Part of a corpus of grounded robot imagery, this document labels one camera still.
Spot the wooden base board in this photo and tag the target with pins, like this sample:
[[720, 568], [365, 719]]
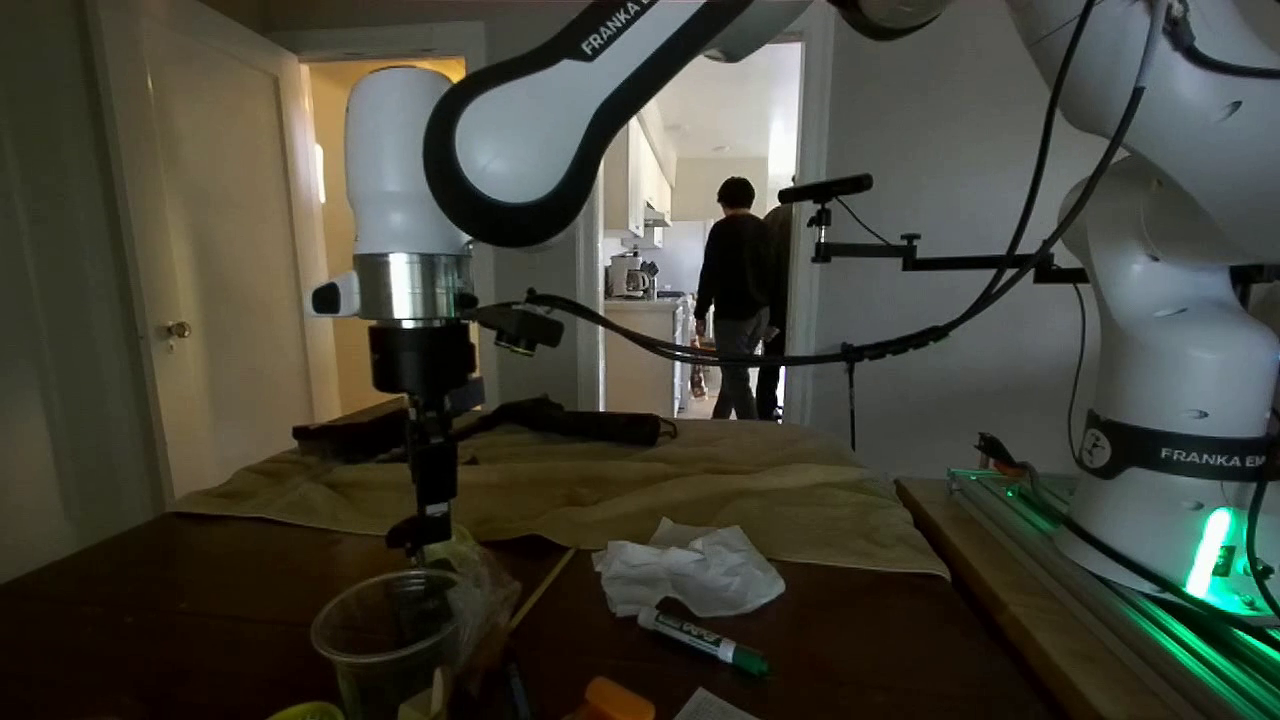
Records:
[[1014, 584]]

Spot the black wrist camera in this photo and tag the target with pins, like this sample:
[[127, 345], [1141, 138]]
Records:
[[522, 325]]

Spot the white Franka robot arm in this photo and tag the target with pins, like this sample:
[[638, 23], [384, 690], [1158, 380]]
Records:
[[1173, 372]]

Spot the beige towel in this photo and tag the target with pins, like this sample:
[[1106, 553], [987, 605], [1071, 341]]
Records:
[[746, 492]]

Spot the white room door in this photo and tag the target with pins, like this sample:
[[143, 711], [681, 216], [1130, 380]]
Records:
[[225, 264]]

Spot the black keyboard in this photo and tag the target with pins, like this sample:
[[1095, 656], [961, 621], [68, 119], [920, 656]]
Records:
[[341, 432]]

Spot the clear plastic cup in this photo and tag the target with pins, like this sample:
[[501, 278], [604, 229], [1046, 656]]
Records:
[[384, 655]]

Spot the aluminium rail with green light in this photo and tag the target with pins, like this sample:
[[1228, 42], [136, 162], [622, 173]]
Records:
[[1032, 507]]

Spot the white crumpled tissue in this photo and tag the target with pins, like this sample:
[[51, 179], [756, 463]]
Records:
[[693, 567]]

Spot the small white card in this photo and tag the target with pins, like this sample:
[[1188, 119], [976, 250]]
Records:
[[710, 707]]

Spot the thin wooden stick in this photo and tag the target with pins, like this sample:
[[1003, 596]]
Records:
[[547, 584]]

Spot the person in dark top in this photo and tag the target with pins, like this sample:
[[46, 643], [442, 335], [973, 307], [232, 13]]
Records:
[[730, 264]]

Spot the silver kitchen appliance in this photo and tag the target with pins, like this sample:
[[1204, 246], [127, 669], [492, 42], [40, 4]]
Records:
[[635, 278]]

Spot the white kitchen counter cabinet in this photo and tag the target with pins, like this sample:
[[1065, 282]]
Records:
[[642, 380]]

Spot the orange block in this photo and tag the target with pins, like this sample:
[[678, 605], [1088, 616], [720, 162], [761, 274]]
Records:
[[617, 703]]

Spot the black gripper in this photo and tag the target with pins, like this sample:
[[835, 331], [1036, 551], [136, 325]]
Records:
[[425, 364]]

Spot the white marker with green cap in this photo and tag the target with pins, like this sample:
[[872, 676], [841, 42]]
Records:
[[693, 638]]

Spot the white upper kitchen cabinet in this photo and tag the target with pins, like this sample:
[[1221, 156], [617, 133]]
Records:
[[651, 173]]

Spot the clear plastic bag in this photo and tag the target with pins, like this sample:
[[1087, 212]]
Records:
[[491, 584]]

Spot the metal door knob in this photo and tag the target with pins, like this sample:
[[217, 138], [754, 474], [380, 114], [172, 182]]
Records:
[[172, 331]]

